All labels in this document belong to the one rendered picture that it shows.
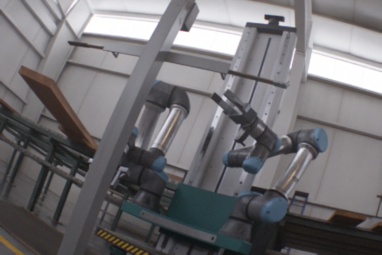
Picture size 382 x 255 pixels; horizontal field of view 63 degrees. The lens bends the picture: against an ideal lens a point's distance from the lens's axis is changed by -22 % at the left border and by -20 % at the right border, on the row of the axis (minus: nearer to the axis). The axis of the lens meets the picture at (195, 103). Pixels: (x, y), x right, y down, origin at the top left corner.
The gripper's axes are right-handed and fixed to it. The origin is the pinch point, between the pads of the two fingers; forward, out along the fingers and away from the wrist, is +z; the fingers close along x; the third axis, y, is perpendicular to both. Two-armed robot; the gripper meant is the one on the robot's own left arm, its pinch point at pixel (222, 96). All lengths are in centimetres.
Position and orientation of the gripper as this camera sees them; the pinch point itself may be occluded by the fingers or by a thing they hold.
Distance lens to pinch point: 144.7
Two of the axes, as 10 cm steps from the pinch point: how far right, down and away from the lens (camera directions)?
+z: -7.3, -6.5, -1.9
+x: 3.1, -0.7, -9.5
